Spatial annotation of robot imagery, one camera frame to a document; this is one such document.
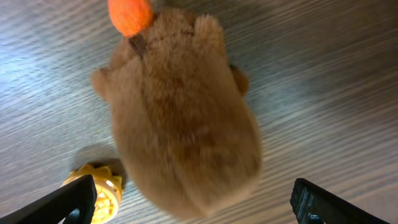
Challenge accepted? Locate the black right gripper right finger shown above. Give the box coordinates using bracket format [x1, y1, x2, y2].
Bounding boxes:
[290, 178, 389, 224]

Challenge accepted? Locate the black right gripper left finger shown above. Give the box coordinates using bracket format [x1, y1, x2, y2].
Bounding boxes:
[1, 175, 97, 224]

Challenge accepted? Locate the yellow round toy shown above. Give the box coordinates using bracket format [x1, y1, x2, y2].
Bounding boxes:
[62, 164, 123, 224]

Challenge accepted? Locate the brown toy with orange top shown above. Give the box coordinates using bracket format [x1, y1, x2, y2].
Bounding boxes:
[91, 7, 262, 219]

